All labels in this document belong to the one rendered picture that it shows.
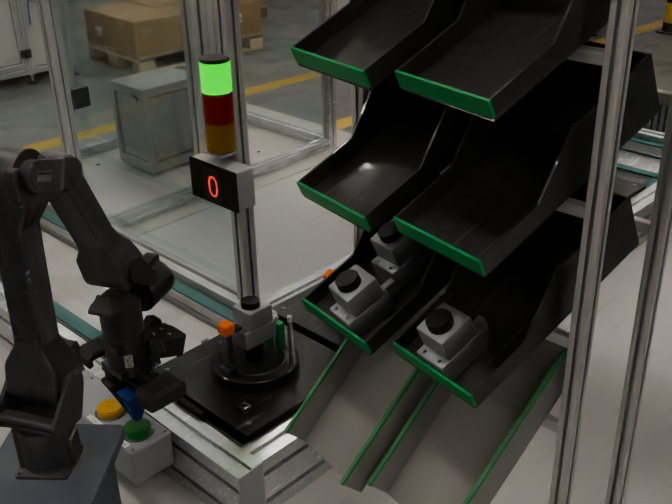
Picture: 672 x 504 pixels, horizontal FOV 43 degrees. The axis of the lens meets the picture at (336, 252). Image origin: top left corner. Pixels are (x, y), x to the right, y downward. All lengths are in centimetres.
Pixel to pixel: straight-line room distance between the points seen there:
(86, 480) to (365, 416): 36
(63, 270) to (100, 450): 81
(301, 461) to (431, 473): 26
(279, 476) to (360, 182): 47
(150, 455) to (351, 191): 52
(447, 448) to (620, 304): 81
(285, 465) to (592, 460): 48
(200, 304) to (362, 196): 70
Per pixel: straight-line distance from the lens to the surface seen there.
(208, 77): 139
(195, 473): 130
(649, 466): 143
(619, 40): 85
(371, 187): 99
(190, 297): 164
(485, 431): 107
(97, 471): 110
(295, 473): 129
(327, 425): 119
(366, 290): 100
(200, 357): 142
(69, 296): 178
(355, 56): 94
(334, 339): 144
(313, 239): 202
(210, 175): 145
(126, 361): 120
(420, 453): 111
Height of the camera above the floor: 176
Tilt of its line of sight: 27 degrees down
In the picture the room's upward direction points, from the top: 1 degrees counter-clockwise
